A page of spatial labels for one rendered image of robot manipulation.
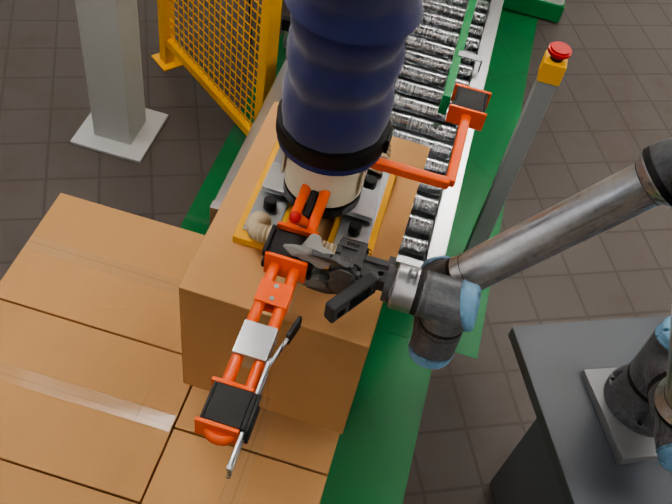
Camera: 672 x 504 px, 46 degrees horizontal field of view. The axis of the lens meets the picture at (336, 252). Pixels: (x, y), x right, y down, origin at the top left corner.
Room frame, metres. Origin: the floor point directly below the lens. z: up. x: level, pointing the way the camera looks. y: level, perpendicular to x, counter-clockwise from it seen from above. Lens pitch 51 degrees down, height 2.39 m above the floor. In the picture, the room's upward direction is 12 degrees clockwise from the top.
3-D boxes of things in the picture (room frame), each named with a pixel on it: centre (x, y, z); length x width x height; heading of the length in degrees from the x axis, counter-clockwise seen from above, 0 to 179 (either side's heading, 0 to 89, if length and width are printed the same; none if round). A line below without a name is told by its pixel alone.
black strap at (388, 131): (1.18, 0.06, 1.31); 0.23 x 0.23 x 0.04
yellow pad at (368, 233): (1.18, -0.04, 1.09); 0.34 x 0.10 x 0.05; 174
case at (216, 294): (1.17, 0.06, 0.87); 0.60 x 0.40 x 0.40; 173
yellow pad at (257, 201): (1.20, 0.15, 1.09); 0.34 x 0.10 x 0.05; 174
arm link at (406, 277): (0.91, -0.14, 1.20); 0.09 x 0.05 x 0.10; 174
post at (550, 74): (2.00, -0.51, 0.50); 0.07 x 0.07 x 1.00; 84
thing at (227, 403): (0.59, 0.12, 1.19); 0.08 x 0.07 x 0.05; 174
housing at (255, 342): (0.72, 0.10, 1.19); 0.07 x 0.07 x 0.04; 84
